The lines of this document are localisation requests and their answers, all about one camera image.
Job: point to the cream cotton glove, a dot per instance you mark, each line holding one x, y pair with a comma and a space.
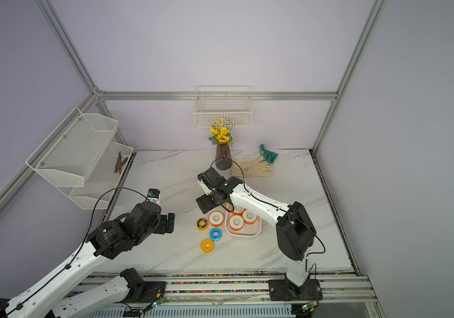
251, 167

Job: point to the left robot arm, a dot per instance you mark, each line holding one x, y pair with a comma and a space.
48, 297

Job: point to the purple glass vase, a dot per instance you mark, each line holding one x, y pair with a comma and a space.
223, 159

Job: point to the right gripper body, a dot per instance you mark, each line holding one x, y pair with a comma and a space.
210, 201

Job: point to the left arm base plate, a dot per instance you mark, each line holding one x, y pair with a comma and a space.
139, 290

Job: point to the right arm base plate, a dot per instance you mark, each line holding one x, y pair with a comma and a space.
284, 290

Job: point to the blue sealing tape roll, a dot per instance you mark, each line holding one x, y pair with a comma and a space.
215, 234

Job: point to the lower white mesh shelf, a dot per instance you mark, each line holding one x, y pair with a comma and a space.
101, 180

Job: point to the white wire wall basket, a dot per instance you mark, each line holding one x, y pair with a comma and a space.
229, 104

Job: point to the yellow sealing tape roll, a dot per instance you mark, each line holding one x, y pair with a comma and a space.
207, 246

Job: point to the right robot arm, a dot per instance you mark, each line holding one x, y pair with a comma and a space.
295, 231

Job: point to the white mesh shelf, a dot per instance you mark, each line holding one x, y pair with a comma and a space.
68, 156
101, 180

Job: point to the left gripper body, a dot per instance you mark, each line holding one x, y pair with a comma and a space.
163, 228

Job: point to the small black yellow tape roll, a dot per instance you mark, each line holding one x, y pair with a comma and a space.
202, 224

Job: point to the yellow artificial flowers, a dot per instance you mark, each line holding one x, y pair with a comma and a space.
221, 131

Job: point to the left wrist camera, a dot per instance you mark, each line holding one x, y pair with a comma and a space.
153, 195

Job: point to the upper white mesh shelf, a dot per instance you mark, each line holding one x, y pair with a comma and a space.
68, 156

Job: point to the brown sticks bundle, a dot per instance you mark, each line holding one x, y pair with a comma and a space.
120, 163

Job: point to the white storage box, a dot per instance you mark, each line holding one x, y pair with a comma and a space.
247, 231

